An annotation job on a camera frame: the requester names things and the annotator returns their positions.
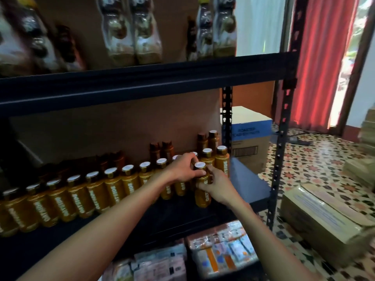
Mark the Oatside bottle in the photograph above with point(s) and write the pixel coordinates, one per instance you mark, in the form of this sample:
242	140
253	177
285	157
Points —
202	200

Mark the stack of pink white boxes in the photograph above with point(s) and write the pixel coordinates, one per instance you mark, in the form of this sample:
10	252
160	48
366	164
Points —
158	270

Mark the blue white cashew carton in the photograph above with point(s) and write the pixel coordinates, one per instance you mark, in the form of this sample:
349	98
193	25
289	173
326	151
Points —
252	137

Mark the row of orange blue packets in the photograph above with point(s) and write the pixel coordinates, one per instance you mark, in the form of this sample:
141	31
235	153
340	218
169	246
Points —
222	251

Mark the brown wooden cabinet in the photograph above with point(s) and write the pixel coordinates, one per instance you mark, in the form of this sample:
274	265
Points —
255	96

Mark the black metal shelf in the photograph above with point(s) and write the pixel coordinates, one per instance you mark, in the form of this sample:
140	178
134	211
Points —
146	79

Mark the red curtain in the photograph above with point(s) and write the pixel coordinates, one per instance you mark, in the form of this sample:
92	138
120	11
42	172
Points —
328	61

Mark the person's left hand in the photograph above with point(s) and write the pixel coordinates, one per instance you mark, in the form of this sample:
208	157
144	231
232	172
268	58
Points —
183	168

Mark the orange Oatside bottles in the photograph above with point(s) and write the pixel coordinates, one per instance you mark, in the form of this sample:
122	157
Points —
58	202

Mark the person's right hand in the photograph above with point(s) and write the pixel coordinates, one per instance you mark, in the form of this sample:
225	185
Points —
221	189

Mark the dark floor mat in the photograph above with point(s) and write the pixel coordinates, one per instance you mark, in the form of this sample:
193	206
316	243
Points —
293	138

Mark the flat white packet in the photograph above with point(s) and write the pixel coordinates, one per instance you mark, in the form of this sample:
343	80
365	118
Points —
158	252

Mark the row of yellow-capped coffee bottles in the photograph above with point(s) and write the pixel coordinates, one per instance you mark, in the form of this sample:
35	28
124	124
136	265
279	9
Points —
117	38

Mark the person's right forearm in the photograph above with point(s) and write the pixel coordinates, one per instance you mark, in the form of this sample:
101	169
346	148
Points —
269	245

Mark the person's left forearm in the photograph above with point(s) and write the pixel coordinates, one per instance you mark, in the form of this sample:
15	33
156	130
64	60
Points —
96	234

